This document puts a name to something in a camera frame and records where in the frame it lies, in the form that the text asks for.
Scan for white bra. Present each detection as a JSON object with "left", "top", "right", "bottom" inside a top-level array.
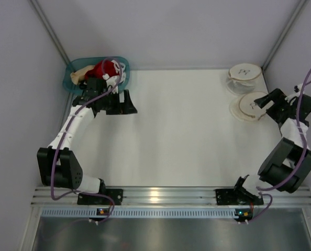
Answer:
[{"left": 112, "top": 60, "right": 128, "bottom": 88}]

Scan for perforated cable duct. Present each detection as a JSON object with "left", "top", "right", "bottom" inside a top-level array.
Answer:
[{"left": 41, "top": 208, "right": 252, "bottom": 219}]

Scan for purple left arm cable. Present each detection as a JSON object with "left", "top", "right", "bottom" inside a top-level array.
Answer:
[{"left": 50, "top": 56, "right": 127, "bottom": 225}]

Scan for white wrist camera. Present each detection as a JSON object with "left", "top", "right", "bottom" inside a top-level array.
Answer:
[
  {"left": 103, "top": 74, "right": 120, "bottom": 94},
  {"left": 285, "top": 83, "right": 303, "bottom": 104}
]

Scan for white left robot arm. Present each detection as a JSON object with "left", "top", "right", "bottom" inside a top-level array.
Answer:
[{"left": 37, "top": 75, "right": 138, "bottom": 200}]

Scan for teal plastic basket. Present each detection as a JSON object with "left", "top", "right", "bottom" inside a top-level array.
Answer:
[{"left": 62, "top": 55, "right": 131, "bottom": 94}]

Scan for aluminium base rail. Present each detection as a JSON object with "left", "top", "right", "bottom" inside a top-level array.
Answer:
[{"left": 30, "top": 186, "right": 311, "bottom": 208}]

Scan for red bra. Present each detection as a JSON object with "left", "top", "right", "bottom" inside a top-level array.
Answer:
[{"left": 85, "top": 60, "right": 118, "bottom": 81}]

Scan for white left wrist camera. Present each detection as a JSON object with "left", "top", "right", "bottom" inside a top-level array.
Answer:
[{"left": 103, "top": 74, "right": 120, "bottom": 94}]

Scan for beige bra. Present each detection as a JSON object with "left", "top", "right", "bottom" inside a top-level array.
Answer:
[{"left": 70, "top": 65, "right": 95, "bottom": 85}]

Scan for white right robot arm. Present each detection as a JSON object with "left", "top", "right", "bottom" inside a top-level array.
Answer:
[{"left": 229, "top": 86, "right": 311, "bottom": 201}]

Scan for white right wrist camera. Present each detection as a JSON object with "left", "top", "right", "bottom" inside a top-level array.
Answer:
[{"left": 285, "top": 83, "right": 303, "bottom": 104}]

